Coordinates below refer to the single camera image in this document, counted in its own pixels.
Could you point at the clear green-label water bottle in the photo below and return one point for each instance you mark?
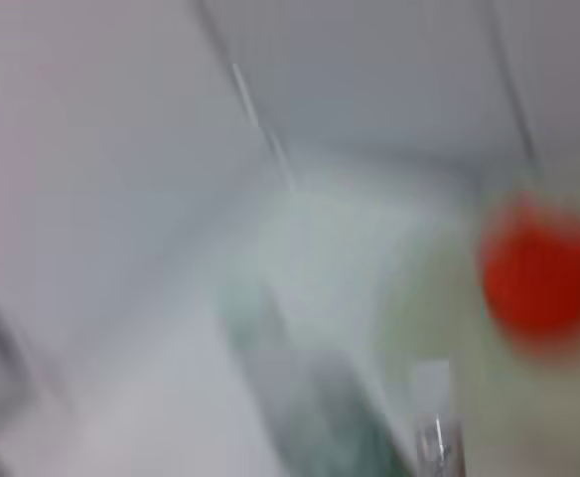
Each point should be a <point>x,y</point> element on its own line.
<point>330,397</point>

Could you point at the clear glass fruit plate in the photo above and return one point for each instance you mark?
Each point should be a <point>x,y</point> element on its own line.
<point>493,407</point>

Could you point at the red-orange fruit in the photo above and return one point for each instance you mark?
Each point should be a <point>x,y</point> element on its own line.
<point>543,278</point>

